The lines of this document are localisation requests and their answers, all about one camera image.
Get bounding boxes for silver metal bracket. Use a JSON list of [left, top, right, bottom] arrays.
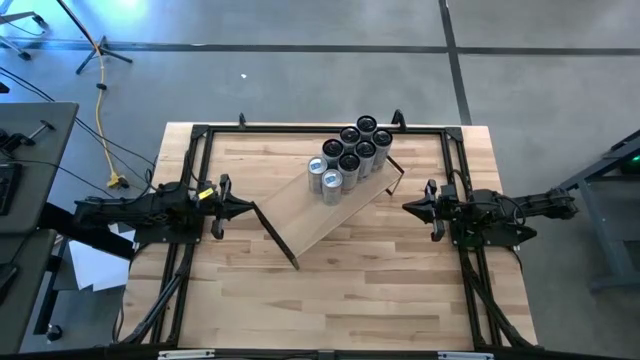
[[437, 351, 495, 360], [157, 349, 216, 360]]

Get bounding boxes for white chair base legs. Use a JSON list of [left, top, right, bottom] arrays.
[[0, 9, 50, 62]]

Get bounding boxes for white paper sheets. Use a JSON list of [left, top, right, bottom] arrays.
[[67, 224, 136, 294]]

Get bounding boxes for yellow floor cable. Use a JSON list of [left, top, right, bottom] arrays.
[[94, 49, 130, 190]]

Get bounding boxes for beverage can with silver lid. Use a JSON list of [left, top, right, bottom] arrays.
[[321, 168, 345, 207], [307, 155, 330, 195]]

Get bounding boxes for black support beam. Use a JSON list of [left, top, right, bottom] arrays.
[[38, 202, 137, 261]]

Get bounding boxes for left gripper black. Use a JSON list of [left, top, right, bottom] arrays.
[[209, 172, 257, 241]]

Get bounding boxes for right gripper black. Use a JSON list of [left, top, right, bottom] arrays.
[[402, 178, 459, 243]]

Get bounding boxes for black tripod stand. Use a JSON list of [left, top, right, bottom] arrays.
[[55, 0, 134, 76]]

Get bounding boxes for grey desk frame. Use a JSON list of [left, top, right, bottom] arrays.
[[559, 128, 640, 294]]

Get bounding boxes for black clamp tool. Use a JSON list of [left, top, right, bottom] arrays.
[[0, 119, 57, 154]]

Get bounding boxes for white can with blue band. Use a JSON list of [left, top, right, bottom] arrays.
[[339, 126, 362, 150], [353, 139, 378, 180]]

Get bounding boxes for Celsius Peach Vibe can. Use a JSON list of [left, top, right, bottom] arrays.
[[322, 138, 345, 169]]

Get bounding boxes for grey desk top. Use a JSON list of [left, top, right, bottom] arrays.
[[0, 101, 80, 236], [0, 228, 57, 356]]

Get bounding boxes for slim beverage can black lid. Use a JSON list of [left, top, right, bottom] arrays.
[[355, 114, 379, 135], [337, 152, 362, 194]]

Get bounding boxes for silver Celsius beverage can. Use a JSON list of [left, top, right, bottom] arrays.
[[372, 128, 395, 172]]

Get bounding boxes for black keyboard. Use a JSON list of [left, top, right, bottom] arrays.
[[0, 162, 24, 217]]

